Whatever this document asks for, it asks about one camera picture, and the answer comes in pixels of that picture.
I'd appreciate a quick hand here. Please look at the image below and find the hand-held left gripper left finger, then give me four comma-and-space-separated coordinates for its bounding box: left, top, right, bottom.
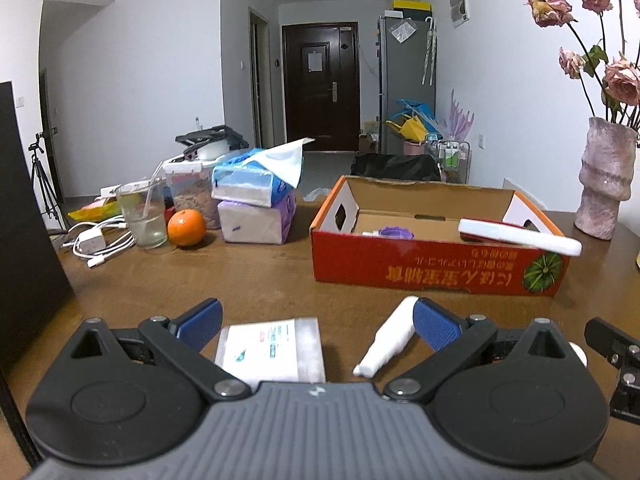
50, 298, 253, 403

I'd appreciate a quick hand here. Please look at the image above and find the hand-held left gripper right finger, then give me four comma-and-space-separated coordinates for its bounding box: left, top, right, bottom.
382, 297, 591, 402

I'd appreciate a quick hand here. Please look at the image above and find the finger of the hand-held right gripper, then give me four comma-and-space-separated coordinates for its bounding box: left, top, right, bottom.
584, 317, 640, 418

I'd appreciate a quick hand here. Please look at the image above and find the white tube bottle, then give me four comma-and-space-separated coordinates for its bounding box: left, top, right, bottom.
352, 295, 420, 377

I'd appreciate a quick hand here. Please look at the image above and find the orange printed cardboard box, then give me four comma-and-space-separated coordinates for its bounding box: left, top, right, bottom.
309, 175, 571, 297

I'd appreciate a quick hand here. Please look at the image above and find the white wipe packet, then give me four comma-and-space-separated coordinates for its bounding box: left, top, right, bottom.
214, 316, 327, 387

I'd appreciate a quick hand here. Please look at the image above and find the white oblong case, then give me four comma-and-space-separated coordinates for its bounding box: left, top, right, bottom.
458, 218, 584, 259

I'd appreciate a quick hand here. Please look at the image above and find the orange fruit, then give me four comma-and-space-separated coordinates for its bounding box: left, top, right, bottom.
167, 208, 207, 248

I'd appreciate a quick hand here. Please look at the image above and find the purple tissue pack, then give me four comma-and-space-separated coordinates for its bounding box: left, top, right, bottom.
217, 192, 298, 245

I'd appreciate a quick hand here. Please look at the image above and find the clear plastic cup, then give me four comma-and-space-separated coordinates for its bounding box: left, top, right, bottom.
115, 182, 169, 250

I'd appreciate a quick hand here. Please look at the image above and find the clear food storage container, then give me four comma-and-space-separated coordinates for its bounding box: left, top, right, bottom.
162, 157, 222, 231

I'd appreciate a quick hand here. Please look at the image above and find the clear drinking straw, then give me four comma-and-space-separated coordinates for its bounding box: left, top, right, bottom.
142, 162, 166, 221

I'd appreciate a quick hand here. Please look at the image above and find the blue tissue pack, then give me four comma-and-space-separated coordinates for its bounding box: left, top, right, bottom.
210, 137, 317, 207

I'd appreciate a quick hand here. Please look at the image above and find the yellow snack bag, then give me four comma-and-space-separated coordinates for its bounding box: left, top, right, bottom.
67, 199, 120, 221

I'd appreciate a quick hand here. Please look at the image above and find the pink textured vase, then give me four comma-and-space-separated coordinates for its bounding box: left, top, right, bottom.
573, 116, 640, 241

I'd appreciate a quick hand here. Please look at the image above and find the black bag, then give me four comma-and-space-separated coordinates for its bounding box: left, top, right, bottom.
350, 153, 443, 182

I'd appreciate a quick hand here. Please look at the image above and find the metal trolley with bottles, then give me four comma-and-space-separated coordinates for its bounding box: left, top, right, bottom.
426, 135, 471, 184

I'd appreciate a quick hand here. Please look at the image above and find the black folding rack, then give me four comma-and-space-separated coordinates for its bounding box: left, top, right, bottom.
174, 124, 250, 154

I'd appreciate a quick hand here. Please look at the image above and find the black panel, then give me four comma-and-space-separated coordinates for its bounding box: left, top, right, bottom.
0, 81, 77, 466

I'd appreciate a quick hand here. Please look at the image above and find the small brown cardboard box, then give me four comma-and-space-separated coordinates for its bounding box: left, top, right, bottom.
358, 120, 381, 154

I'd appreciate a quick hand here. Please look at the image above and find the purple feather decoration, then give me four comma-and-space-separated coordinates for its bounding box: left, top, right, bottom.
436, 89, 475, 143

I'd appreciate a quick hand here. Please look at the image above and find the black tripod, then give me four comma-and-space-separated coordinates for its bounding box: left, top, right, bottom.
27, 132, 69, 234

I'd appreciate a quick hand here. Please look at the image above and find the grey refrigerator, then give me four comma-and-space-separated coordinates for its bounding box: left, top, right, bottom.
376, 11, 438, 156

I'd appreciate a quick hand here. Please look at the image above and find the dark entrance door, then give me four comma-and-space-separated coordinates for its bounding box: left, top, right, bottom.
281, 22, 361, 153

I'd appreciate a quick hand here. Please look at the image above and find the folded hanging umbrella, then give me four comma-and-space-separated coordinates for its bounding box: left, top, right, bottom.
421, 15, 438, 87

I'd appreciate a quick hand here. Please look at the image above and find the dried pink rose bouquet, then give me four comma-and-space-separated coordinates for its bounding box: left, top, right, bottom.
525, 0, 640, 133

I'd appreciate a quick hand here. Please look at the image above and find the clear plastic bag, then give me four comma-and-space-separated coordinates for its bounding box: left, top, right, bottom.
390, 21, 418, 43

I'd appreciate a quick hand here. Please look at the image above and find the white charger with cables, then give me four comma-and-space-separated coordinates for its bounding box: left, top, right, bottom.
64, 214, 137, 269

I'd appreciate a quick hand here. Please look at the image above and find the white wall panel box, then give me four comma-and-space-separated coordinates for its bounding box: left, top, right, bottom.
449, 0, 471, 28

